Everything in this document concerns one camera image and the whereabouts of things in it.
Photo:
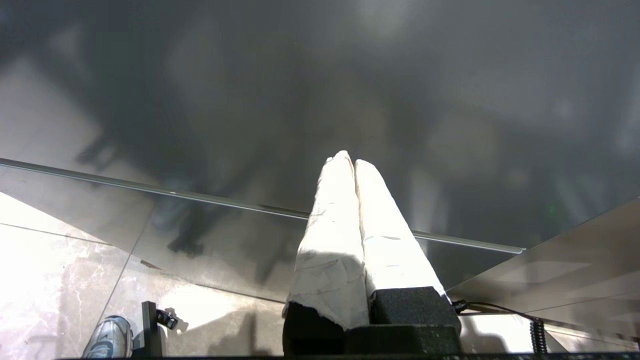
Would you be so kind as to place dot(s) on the black bracket with clip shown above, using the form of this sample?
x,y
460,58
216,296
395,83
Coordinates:
x,y
151,330

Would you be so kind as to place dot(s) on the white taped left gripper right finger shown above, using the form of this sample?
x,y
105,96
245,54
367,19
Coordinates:
x,y
390,250

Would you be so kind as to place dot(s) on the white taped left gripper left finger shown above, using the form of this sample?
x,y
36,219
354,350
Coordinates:
x,y
330,250

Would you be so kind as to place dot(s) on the grey sneaker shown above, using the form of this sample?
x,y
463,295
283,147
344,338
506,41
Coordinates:
x,y
110,339

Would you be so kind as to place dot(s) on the flat grey panel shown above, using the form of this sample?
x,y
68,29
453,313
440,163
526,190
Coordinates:
x,y
575,280

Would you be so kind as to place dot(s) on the stainless steel appliance door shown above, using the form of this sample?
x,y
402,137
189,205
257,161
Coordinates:
x,y
200,75

